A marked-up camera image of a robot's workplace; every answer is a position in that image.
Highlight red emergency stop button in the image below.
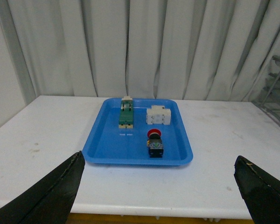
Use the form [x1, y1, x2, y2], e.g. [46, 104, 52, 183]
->
[147, 128, 164, 158]

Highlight silver mesh tray rack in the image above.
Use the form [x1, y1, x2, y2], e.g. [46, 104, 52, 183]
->
[252, 56, 280, 127]

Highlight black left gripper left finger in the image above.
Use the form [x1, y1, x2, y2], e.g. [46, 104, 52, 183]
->
[0, 151, 85, 224]

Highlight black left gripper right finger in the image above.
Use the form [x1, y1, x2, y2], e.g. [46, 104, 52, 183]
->
[234, 155, 280, 224]

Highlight white curtain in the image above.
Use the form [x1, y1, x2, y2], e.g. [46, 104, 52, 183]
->
[0, 0, 280, 104]

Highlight white relay module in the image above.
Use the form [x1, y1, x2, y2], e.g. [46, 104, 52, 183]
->
[146, 105, 171, 125]

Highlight blue plastic tray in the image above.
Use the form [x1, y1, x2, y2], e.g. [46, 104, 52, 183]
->
[82, 98, 193, 166]

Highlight green terminal block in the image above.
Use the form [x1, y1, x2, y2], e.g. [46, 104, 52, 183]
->
[119, 96, 133, 128]

